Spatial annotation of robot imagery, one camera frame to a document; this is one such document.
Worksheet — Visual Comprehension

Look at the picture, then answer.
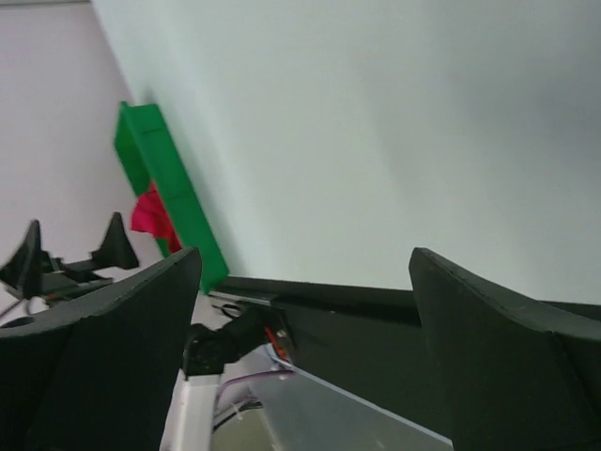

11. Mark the green plastic bin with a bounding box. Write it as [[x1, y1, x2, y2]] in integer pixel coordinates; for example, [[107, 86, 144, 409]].
[[114, 101, 229, 294]]

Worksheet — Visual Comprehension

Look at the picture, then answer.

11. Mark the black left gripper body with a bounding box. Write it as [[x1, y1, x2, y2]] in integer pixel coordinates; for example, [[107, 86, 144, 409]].
[[27, 256, 115, 301]]

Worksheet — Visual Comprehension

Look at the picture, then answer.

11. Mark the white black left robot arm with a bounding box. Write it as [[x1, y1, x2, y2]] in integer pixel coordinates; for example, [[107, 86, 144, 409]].
[[1, 213, 273, 450]]

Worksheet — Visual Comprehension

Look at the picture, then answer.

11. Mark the red t-shirt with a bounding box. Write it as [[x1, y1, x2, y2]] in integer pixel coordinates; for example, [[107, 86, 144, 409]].
[[131, 181, 181, 254]]

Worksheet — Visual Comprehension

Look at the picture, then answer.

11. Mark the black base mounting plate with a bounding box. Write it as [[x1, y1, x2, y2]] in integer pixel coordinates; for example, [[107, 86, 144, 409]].
[[206, 275, 601, 451]]

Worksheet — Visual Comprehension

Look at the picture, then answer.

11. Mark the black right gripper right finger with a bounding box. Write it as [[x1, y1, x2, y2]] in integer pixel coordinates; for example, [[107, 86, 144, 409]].
[[409, 248, 600, 450]]

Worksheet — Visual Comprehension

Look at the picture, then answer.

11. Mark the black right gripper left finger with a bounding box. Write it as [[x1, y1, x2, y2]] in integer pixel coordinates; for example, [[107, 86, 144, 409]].
[[1, 248, 202, 450]]

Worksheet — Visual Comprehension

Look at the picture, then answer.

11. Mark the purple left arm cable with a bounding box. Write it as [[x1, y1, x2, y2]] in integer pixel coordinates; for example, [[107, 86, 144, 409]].
[[215, 368, 296, 400]]

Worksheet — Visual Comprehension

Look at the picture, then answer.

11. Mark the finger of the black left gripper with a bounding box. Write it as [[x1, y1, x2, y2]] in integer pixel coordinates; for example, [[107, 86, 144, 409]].
[[91, 212, 139, 270], [1, 220, 42, 297]]

